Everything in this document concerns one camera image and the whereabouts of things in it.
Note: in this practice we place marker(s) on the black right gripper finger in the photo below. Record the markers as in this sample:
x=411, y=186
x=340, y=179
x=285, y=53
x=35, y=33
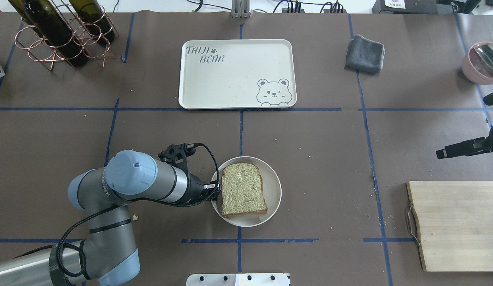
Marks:
x=467, y=148

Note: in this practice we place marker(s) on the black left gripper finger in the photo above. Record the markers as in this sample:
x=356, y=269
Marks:
x=212, y=191

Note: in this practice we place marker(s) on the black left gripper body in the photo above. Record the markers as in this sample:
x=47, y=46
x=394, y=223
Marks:
x=196, y=187

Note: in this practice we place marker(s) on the bread slice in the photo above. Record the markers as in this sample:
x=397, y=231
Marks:
x=242, y=190

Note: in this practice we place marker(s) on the white round plate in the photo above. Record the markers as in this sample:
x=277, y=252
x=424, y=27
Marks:
x=272, y=193

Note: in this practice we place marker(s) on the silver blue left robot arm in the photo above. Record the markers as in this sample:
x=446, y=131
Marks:
x=102, y=246

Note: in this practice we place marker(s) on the white bear serving tray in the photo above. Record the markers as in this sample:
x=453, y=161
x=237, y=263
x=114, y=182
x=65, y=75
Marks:
x=237, y=73

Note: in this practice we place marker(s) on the pink round plate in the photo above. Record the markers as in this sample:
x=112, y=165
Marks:
x=474, y=68

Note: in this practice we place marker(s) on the wooden cutting board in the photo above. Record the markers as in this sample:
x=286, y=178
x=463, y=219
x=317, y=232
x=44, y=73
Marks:
x=454, y=224

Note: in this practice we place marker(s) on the metal scoop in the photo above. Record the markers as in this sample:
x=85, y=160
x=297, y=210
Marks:
x=485, y=53

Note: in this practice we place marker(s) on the grey folded cloth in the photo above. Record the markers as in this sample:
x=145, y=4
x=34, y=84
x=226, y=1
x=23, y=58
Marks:
x=365, y=55

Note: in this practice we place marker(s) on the black desktop box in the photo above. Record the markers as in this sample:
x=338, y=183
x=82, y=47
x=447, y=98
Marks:
x=405, y=7

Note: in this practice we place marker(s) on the dark glass bottle lower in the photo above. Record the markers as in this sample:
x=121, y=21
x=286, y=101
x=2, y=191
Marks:
x=89, y=11

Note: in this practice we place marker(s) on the dark glass bottle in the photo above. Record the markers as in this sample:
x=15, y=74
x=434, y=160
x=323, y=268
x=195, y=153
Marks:
x=89, y=11
x=48, y=23

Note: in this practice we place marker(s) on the dark glass bottle upper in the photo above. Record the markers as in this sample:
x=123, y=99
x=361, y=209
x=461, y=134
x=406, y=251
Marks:
x=48, y=23

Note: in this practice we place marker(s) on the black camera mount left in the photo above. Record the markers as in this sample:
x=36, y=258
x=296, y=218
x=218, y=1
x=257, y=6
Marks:
x=177, y=155

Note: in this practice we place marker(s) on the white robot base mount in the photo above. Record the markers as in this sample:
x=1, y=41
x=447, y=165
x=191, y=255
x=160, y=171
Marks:
x=239, y=279

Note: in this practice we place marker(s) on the aluminium frame post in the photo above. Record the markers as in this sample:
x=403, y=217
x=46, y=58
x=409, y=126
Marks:
x=240, y=9

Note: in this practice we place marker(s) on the copper wire bottle rack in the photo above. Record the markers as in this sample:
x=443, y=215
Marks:
x=74, y=32

